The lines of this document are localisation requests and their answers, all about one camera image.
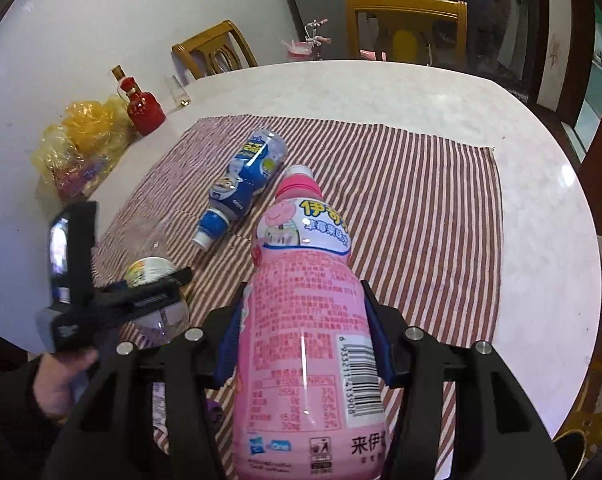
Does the person's left forearm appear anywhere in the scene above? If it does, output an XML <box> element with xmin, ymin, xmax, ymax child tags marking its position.
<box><xmin>0</xmin><ymin>357</ymin><xmax>72</xmax><ymax>480</ymax></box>

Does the clear drinking glass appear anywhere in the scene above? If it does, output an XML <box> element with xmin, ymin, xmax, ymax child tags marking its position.
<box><xmin>168</xmin><ymin>74</ymin><xmax>192</xmax><ymax>108</ymax></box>

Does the wooden chair with carved back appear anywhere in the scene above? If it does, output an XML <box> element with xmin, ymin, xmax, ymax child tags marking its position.
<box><xmin>172</xmin><ymin>20</ymin><xmax>258</xmax><ymax>81</ymax></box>

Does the red liquor bottle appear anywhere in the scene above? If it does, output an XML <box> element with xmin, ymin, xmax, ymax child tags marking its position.
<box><xmin>112</xmin><ymin>65</ymin><xmax>167</xmax><ymax>136</ymax></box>

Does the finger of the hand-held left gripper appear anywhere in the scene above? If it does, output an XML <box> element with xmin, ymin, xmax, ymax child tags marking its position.
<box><xmin>97</xmin><ymin>267</ymin><xmax>194</xmax><ymax>297</ymax></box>
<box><xmin>98</xmin><ymin>287</ymin><xmax>183</xmax><ymax>328</ymax></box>

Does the pink plastic bottle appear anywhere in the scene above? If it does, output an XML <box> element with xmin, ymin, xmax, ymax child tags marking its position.
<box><xmin>231</xmin><ymin>164</ymin><xmax>387</xmax><ymax>480</ymax></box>

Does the wooden chair with panel back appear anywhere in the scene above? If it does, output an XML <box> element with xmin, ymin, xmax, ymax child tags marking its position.
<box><xmin>346</xmin><ymin>0</ymin><xmax>468</xmax><ymax>68</ymax></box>

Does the clear bottle with purple label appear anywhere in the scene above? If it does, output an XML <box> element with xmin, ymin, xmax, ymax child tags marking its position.
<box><xmin>125</xmin><ymin>257</ymin><xmax>191</xmax><ymax>347</ymax></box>

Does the blue plastic bottle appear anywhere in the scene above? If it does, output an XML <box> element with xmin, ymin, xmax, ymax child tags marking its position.
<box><xmin>192</xmin><ymin>129</ymin><xmax>288</xmax><ymax>251</ymax></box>

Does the yellow plastic bag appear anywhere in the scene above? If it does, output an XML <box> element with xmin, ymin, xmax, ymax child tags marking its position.
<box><xmin>31</xmin><ymin>96</ymin><xmax>134</xmax><ymax>201</ymax></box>

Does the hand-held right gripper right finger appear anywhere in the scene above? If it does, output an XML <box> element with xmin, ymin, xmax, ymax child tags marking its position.
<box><xmin>361</xmin><ymin>280</ymin><xmax>567</xmax><ymax>480</ymax></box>

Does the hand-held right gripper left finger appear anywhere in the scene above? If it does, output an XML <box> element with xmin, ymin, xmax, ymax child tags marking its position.
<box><xmin>46</xmin><ymin>287</ymin><xmax>247</xmax><ymax>480</ymax></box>

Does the person's left hand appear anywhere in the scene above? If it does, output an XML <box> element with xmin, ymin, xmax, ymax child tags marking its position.
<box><xmin>33</xmin><ymin>347</ymin><xmax>100</xmax><ymax>427</ymax></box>

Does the red striped cloth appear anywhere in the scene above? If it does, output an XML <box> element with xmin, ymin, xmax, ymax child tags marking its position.
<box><xmin>91</xmin><ymin>114</ymin><xmax>504</xmax><ymax>480</ymax></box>

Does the pink toy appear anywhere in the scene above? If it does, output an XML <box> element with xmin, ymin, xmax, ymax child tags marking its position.
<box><xmin>286</xmin><ymin>19</ymin><xmax>332</xmax><ymax>62</ymax></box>

